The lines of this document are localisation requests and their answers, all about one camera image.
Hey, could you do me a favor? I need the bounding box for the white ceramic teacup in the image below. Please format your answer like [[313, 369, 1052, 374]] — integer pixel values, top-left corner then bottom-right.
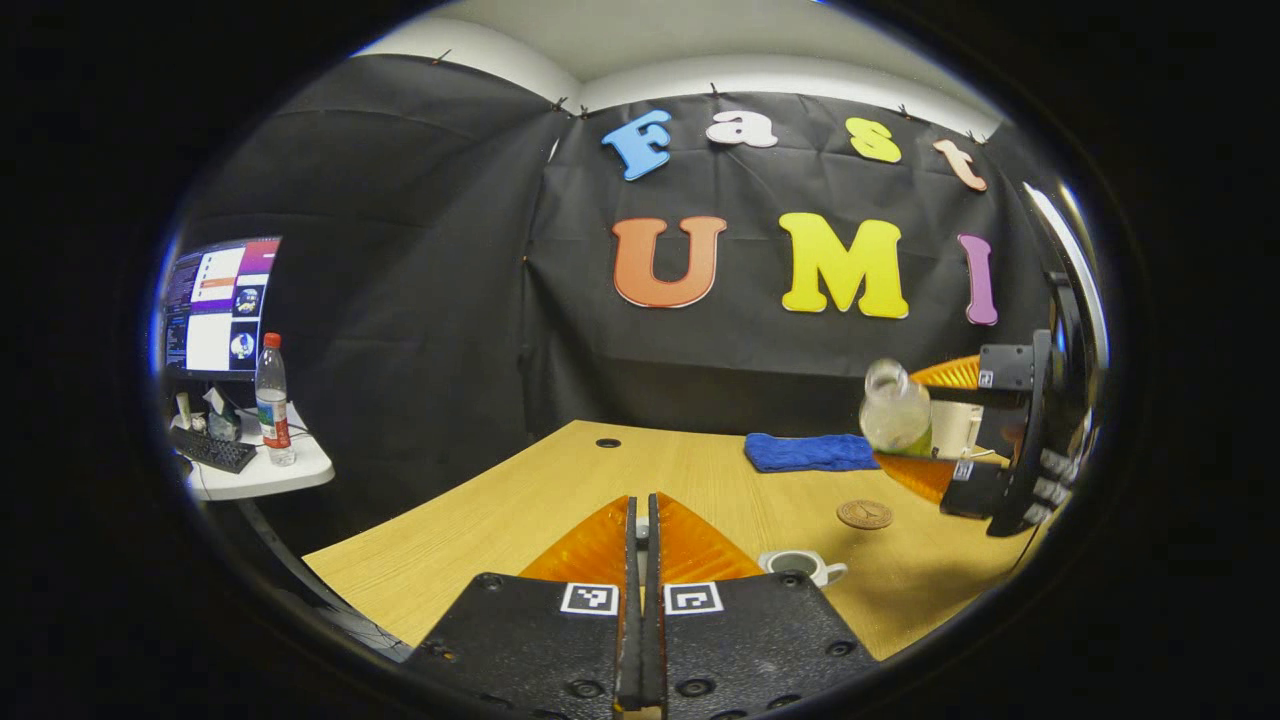
[[757, 549, 849, 589]]

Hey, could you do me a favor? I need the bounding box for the blue towel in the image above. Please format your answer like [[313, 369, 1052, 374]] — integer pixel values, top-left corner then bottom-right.
[[743, 432, 881, 474]]

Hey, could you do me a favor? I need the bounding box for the computer monitor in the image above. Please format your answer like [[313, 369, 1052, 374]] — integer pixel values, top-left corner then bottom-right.
[[160, 236, 283, 382]]

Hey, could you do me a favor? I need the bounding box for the cream toaster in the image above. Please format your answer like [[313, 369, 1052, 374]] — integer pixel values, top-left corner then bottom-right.
[[928, 400, 987, 462]]

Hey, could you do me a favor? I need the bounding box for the white side table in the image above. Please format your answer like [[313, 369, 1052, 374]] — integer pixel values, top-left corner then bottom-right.
[[185, 405, 336, 502]]

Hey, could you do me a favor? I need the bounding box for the clear plastic water bottle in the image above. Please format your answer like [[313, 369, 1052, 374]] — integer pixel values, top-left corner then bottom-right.
[[859, 359, 933, 458]]

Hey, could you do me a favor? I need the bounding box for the round brown coaster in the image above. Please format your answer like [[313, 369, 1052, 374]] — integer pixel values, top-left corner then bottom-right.
[[836, 499, 895, 531]]

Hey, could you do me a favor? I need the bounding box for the black keyboard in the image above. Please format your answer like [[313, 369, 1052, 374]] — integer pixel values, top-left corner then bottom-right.
[[168, 427, 258, 474]]

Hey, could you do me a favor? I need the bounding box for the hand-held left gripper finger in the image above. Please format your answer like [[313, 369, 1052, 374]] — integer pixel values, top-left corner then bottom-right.
[[405, 494, 643, 720], [646, 493, 883, 720]]

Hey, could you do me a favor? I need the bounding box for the red-capped plastic bottle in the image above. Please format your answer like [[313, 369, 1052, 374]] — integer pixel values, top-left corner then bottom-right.
[[255, 333, 297, 467]]

